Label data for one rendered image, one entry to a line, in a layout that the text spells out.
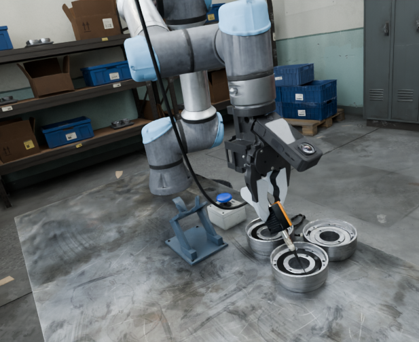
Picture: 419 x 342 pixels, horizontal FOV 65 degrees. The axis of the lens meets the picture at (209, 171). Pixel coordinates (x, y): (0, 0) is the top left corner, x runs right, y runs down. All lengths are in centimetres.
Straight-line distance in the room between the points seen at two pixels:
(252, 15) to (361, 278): 48
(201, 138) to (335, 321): 68
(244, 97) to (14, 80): 403
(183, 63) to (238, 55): 12
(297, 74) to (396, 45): 109
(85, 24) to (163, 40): 352
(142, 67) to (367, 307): 54
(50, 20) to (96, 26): 65
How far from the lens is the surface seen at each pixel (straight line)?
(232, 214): 83
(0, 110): 384
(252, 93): 52
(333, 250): 69
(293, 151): 50
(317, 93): 425
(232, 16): 52
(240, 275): 69
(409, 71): 409
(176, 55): 59
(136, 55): 58
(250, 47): 51
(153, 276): 74
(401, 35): 410
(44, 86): 393
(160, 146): 105
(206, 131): 106
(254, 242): 72
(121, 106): 470
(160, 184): 109
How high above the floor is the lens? 123
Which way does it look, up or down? 21 degrees down
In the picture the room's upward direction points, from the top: 10 degrees counter-clockwise
